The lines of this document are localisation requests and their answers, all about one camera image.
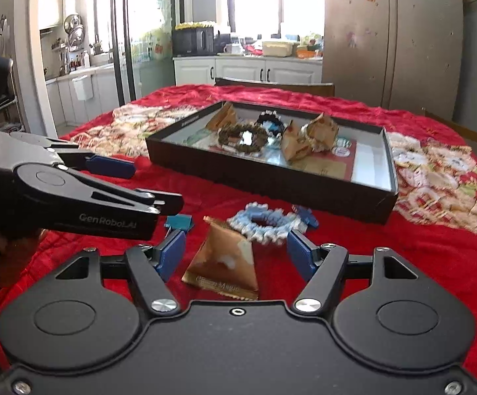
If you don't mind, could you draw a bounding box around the black frilly scrunchie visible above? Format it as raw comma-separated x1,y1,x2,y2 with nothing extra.
257,109,285,137

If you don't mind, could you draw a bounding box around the person's left forearm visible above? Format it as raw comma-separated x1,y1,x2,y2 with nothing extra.
0,222,47,293

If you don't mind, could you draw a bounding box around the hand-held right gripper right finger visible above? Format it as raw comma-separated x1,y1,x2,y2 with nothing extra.
287,229,424,314

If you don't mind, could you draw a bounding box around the light blue frilly scrunchie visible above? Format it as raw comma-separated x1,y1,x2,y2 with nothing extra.
227,201,305,248

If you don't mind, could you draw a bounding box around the black microwave oven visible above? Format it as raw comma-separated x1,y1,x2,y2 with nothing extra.
172,25,215,57

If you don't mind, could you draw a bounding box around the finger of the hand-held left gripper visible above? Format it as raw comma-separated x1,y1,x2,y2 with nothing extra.
46,145,137,180
133,188,185,216

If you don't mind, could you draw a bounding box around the red printed blanket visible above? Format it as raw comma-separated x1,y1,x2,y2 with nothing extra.
0,83,477,387

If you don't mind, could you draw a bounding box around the white hanging bin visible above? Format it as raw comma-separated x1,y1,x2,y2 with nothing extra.
69,75,94,101

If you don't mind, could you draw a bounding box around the black shallow box tray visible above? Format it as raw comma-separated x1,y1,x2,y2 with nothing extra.
145,99,400,225

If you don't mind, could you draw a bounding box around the white kitchen cabinet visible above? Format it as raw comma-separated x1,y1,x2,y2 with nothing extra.
173,55,323,87

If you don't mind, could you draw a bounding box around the white kitchen counter unit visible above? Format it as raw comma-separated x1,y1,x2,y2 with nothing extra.
45,64,118,126

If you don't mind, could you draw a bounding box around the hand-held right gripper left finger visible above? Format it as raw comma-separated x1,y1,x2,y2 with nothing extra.
54,229,187,314

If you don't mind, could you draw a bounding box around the cream plastic basin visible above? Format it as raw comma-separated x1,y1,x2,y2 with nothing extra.
261,40,299,57

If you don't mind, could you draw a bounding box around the dark wooden chair back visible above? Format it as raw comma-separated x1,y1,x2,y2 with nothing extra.
214,77,336,97
424,109,477,151

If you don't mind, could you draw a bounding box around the steel pot lids rack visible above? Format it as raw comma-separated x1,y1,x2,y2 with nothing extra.
63,13,86,52

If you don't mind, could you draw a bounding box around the metal storage rack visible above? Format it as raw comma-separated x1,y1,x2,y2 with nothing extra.
0,16,23,132

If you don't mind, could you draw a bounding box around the brown knitted scrunchie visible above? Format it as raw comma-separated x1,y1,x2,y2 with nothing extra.
217,122,269,155

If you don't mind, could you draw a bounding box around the steel double door fridge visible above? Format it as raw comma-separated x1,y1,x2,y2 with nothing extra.
322,0,465,122

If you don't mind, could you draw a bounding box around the blue binder clip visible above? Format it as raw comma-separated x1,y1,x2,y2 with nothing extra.
163,215,195,239
292,205,319,231

